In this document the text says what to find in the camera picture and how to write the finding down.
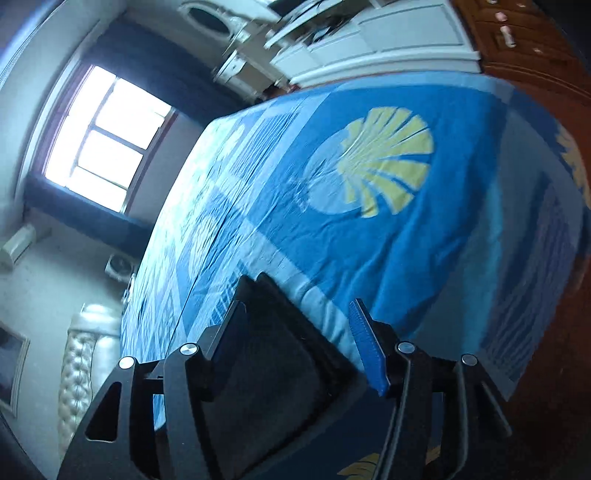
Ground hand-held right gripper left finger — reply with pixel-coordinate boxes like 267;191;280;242
58;299;252;480

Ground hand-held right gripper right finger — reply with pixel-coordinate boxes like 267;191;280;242
349;299;514;480

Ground black pants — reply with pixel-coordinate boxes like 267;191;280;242
203;272;403;480

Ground blue patterned bed blanket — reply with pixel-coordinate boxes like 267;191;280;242
119;74;591;480

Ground small white fan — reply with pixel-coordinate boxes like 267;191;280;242
105;255;137;280

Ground cream tufted leather headboard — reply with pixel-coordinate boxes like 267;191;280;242
56;302;123;446

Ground blue striped window valance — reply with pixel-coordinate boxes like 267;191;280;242
24;175;154;260

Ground window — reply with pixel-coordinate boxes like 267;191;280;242
44;65;175;214

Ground dark blue curtain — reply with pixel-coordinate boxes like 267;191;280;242
85;30;262;127

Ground white dresser with oval mirror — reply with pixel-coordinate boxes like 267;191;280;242
179;0;280;95

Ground white cabinet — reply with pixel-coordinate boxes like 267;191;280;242
264;0;482;88

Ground brown wooden wardrobe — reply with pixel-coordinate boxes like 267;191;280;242
450;0;591;109

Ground framed wall photo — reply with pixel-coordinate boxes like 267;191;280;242
0;320;31;415

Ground white wall air conditioner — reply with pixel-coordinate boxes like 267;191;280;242
0;225;38;271

